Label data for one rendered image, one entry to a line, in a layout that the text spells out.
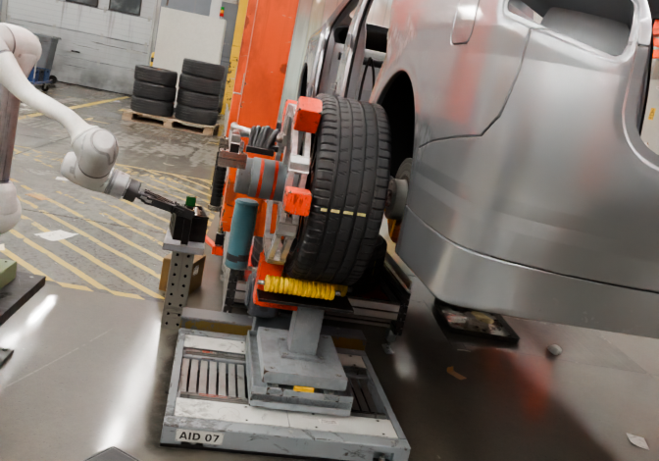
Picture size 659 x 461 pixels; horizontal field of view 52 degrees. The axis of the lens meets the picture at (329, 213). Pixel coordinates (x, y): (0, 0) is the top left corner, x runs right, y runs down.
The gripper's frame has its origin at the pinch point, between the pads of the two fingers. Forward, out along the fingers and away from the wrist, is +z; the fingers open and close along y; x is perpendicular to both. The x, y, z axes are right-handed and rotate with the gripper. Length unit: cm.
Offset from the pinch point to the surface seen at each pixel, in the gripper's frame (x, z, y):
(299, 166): -32.4, 23.8, -23.2
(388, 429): 39, 94, -25
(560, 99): -75, 51, -97
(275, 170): -25.9, 22.0, -1.3
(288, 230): -12.5, 29.6, -23.3
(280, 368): 35, 52, -14
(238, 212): -4.9, 19.7, 13.3
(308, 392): 38, 63, -19
